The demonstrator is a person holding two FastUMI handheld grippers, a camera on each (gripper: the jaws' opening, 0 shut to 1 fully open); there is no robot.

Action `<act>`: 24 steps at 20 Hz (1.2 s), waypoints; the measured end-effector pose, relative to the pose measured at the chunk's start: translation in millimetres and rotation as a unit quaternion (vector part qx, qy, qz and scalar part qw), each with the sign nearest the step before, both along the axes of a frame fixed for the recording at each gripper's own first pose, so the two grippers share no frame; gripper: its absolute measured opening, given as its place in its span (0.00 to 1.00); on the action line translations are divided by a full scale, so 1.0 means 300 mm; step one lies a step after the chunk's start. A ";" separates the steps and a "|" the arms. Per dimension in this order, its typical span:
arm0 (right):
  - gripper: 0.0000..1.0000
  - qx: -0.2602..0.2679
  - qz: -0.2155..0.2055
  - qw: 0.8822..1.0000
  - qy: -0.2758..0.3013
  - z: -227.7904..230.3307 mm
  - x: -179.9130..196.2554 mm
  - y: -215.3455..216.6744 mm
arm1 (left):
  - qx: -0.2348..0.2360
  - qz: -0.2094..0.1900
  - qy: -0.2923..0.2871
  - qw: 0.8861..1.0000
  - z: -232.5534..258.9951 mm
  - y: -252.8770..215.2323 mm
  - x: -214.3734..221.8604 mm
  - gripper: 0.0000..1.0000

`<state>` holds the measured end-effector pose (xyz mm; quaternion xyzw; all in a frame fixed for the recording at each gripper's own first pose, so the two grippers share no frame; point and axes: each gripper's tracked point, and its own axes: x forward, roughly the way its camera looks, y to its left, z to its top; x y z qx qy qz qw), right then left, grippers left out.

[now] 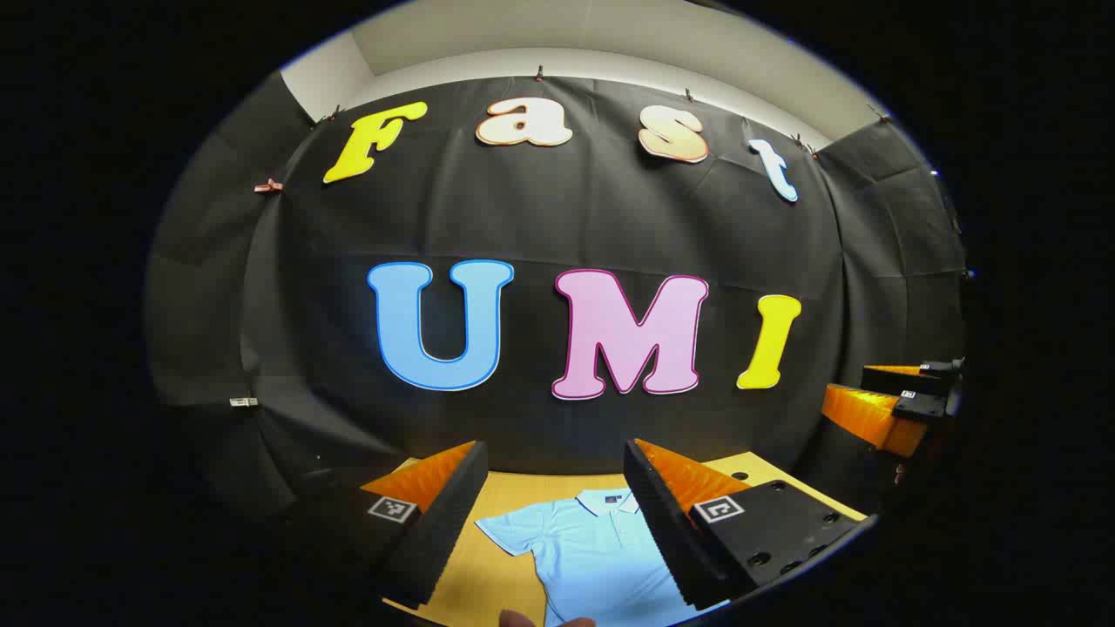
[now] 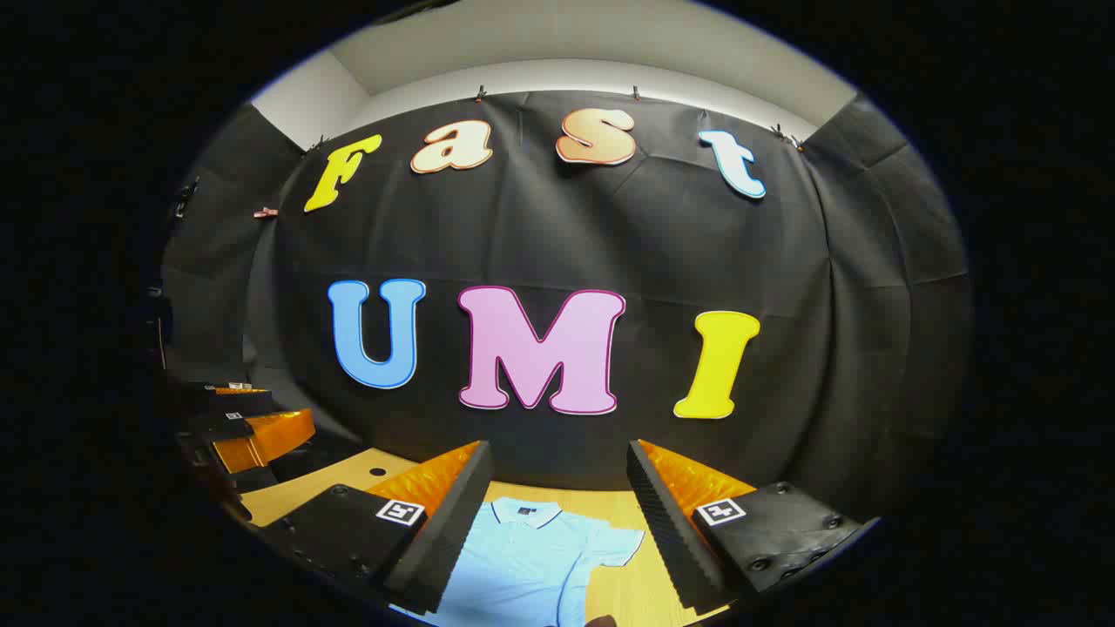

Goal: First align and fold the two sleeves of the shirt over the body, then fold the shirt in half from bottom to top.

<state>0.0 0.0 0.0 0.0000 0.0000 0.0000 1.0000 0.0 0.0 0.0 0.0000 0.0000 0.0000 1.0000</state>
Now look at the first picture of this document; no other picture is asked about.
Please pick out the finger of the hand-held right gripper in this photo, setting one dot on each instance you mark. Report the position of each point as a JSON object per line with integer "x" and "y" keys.
{"x": 888, "y": 381}
{"x": 858, "y": 409}

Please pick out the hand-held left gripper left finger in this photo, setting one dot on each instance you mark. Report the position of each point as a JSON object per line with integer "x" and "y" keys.
{"x": 449, "y": 514}

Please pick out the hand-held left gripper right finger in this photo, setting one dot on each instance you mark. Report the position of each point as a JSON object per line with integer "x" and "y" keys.
{"x": 658, "y": 522}

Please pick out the light blue T-shirt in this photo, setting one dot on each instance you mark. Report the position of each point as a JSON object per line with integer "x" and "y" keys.
{"x": 584, "y": 557}

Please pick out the black backdrop cloth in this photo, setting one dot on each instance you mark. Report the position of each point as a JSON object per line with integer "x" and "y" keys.
{"x": 540, "y": 226}

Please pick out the copper backdrop clip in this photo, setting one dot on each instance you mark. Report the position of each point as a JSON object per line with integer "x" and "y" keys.
{"x": 268, "y": 185}

